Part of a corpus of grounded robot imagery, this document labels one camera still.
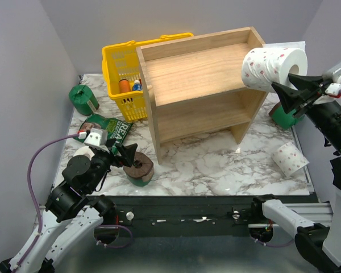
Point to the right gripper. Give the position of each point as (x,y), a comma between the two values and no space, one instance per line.
(307,84)

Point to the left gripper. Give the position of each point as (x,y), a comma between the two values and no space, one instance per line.
(128,154)

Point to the floral paper towel roll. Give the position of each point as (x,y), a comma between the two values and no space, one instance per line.
(289,159)
(86,151)
(273,63)

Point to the green brown roll front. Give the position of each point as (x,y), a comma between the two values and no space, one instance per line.
(142,170)

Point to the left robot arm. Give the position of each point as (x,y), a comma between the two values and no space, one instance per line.
(70,213)

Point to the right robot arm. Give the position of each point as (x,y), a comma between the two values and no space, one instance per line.
(318,244)

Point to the wooden two-tier shelf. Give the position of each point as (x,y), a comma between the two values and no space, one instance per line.
(194,85)

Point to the green crisps bag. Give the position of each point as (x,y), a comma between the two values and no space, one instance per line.
(116,128)

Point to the green wrapped roll right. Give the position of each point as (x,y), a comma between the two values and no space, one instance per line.
(285,121)

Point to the green wrapped roll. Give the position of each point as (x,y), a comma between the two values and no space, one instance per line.
(285,121)
(83,100)

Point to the green wrapped roll far left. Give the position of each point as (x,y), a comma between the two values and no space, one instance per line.
(83,100)

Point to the orange bottle in basket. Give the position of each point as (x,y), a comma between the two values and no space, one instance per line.
(124,86)

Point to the blue white bottle in basket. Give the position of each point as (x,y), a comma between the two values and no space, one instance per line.
(137,86)

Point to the yellow plastic shopping basket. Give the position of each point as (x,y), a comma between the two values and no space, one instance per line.
(120,62)

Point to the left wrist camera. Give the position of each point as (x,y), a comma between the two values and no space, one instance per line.
(95,138)

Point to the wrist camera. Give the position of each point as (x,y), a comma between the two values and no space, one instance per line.
(333,76)
(95,138)

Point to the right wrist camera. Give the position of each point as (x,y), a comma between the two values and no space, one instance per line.
(333,76)

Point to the black front rail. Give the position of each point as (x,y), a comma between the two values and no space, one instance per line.
(185,216)

